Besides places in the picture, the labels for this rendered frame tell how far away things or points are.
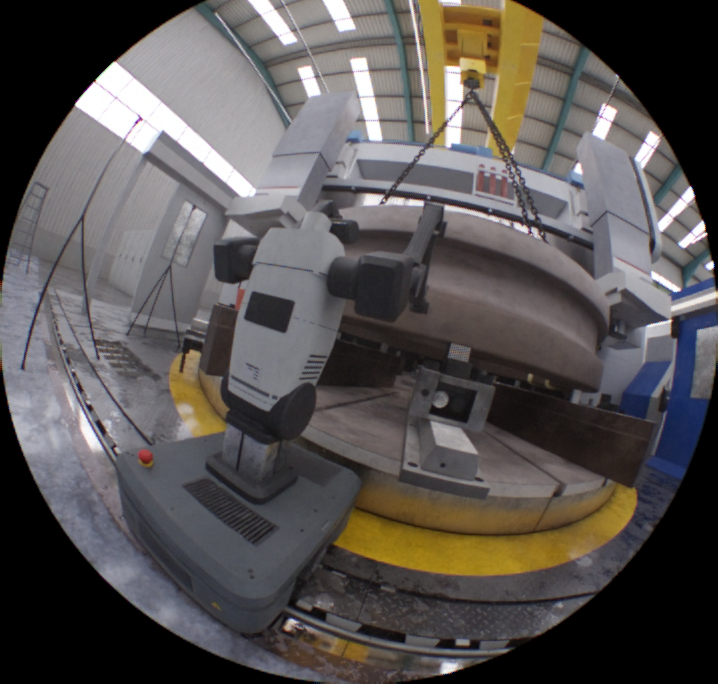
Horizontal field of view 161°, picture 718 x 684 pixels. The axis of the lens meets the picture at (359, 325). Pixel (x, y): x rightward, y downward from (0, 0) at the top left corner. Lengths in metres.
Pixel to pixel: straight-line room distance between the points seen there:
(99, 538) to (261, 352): 0.74
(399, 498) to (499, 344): 1.03
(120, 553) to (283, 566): 0.48
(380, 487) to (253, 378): 0.75
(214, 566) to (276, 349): 0.46
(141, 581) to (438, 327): 1.70
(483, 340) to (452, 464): 0.89
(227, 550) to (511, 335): 1.63
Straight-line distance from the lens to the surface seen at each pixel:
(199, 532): 0.59
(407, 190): 5.80
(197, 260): 4.77
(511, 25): 11.19
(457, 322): 1.55
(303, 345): 0.53
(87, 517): 0.96
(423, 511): 1.19
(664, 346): 6.63
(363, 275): 0.48
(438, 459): 0.87
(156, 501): 0.64
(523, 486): 1.25
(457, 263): 1.81
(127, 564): 0.85
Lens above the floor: 0.71
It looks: 4 degrees up
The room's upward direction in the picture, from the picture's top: 16 degrees clockwise
